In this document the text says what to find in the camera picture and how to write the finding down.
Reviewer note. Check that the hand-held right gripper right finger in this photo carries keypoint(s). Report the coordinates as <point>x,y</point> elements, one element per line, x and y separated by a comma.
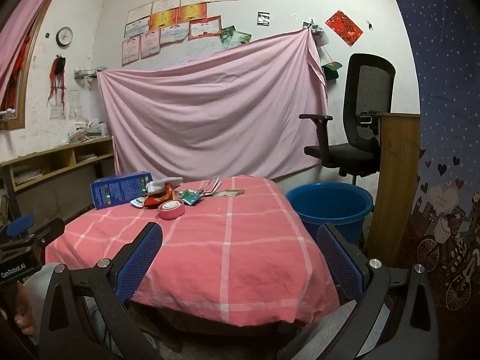
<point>341,266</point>

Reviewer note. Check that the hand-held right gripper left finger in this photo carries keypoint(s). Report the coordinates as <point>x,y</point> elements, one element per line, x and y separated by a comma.
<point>138,258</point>

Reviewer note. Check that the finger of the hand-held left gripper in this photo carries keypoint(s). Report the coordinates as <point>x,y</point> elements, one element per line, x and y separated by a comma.
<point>48,229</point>
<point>20,225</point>

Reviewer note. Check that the blue plastic basin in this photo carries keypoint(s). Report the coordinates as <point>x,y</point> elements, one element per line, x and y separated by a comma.
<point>330,213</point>

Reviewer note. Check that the red snack wrapper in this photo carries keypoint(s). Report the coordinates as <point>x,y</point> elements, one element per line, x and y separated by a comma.
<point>159,197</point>

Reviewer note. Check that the blue carton box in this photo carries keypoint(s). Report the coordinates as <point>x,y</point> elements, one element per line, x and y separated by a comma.
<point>120,191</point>

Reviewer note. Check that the silver metal clip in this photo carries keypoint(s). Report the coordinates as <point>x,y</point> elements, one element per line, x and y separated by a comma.
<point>208,189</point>

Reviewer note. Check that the person's left hand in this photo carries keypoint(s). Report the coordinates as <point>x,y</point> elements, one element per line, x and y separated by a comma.
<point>25,313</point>

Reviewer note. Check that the stack of papers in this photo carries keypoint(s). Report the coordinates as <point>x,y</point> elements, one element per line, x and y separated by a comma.
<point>26,175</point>

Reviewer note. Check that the small white silver packet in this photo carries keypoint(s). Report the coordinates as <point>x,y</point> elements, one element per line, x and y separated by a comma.
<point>137,202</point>

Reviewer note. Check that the pink tape roll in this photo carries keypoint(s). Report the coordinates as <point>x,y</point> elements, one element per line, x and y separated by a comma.
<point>171,210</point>

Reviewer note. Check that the person's grey trousers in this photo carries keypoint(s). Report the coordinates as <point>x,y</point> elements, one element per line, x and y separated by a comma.
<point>337,330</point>

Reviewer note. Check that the green foil packet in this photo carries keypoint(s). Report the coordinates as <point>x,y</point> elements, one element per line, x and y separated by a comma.
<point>188,198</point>

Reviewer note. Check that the pink checked tablecloth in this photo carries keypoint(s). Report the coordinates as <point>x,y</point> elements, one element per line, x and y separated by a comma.
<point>225,255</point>

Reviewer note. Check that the pile of books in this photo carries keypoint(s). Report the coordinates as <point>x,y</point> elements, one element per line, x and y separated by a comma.
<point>84,133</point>

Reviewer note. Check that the brown cardboard piece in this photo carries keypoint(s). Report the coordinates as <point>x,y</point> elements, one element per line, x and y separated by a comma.
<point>228,193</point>

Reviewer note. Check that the red hanging ribbons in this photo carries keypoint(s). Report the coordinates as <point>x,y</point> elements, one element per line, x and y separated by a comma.
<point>57,78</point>

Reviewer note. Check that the pink hanging bed sheet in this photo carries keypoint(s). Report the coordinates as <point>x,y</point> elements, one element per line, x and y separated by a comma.
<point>210,112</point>

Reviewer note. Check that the black mesh office chair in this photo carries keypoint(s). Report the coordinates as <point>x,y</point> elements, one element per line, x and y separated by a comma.
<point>369,90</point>

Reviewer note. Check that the green hanging cap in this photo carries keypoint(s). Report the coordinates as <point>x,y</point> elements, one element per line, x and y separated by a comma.
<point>332,68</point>

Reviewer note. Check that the pink window curtain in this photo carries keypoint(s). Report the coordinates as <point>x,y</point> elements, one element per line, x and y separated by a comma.
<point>26,22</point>

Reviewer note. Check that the red diamond paper decoration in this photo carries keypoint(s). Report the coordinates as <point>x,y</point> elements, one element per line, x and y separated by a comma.
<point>344,28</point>

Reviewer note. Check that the green photo print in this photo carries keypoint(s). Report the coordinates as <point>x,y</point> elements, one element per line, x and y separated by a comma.
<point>226,36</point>
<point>243,39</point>

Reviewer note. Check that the small black white picture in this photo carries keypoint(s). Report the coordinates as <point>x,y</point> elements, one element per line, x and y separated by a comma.
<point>263,18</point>

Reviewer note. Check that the wooden wall shelf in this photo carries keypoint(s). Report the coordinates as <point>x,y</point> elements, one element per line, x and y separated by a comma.
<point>56,155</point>

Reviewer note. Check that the white wall paper sheets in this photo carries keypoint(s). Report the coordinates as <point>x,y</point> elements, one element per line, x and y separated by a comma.
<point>63,107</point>

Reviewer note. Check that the wooden window frame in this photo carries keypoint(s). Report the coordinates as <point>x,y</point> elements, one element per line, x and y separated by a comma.
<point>22,93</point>

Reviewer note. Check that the round wall clock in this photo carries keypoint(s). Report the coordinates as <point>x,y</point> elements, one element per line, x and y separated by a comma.
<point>64,37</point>

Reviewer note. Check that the group of wall certificates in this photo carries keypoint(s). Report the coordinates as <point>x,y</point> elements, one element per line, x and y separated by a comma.
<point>168,18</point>

